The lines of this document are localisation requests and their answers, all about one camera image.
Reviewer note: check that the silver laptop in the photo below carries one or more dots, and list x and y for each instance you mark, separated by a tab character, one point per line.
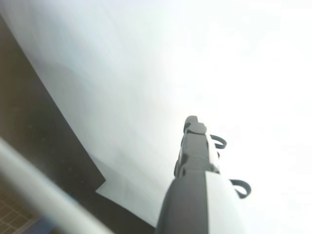
11	217

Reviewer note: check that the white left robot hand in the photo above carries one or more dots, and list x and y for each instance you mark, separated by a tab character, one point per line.
195	195

